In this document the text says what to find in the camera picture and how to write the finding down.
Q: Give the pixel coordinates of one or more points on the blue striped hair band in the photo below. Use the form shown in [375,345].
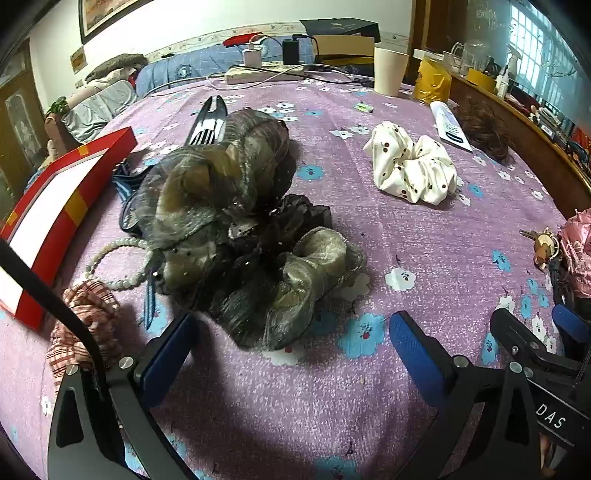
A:
[127,187]

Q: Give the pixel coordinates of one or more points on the black hair clip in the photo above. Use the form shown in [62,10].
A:
[205,127]

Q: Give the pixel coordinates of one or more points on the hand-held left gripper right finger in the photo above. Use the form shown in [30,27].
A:
[415,355]

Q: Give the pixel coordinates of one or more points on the white tube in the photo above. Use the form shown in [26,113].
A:
[448,124]

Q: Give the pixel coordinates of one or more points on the wooden glass door cabinet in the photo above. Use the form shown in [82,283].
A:
[18,120]

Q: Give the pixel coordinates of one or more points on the black gift box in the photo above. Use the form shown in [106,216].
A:
[341,26]

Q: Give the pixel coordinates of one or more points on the red and white tray box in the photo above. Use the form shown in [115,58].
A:
[51,194]

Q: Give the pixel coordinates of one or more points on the cardboard box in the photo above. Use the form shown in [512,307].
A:
[346,46]

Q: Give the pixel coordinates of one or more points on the white power strip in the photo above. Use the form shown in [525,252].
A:
[258,74]

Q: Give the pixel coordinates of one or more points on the wooden sideboard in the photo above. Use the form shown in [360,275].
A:
[545,138]

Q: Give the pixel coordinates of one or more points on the grey clothing pile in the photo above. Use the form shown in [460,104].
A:
[97,108]

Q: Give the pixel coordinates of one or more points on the purple floral cloth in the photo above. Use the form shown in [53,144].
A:
[369,240]

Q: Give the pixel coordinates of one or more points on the brown jacket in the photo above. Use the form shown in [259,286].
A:
[115,64]

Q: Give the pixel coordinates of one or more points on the yellow wall plaque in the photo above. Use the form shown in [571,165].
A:
[78,60]

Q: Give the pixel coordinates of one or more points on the blue checked quilt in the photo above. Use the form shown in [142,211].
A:
[171,74]

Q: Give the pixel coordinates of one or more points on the yellow plastic bag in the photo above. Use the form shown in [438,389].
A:
[431,81]

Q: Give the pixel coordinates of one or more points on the cream paper cup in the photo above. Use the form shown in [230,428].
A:
[390,71]

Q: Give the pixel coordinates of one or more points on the brown hair piece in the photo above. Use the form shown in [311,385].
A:
[485,127]

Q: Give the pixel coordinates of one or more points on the white charger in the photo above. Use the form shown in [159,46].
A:
[253,57]

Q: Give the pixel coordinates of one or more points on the black power adapter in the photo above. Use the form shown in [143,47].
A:
[291,51]

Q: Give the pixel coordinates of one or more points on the red plaid scrunchie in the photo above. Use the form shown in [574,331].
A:
[87,300]

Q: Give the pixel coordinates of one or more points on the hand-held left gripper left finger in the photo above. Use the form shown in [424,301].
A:
[168,355]

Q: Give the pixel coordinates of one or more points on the white spotted scrunchie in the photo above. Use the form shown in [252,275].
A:
[415,166]

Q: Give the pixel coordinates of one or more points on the framed wall picture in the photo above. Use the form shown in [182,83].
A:
[106,14]

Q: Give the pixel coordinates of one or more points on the flat red box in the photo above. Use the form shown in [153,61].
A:
[240,39]

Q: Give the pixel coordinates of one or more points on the black dotted scrunchie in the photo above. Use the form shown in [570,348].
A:
[286,217]

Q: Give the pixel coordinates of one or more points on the small green plant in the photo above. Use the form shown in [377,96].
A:
[57,106]

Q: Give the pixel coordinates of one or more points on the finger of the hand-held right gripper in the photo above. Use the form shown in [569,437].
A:
[508,327]
[570,321]

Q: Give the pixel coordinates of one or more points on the glass pitcher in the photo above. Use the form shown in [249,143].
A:
[468,57]

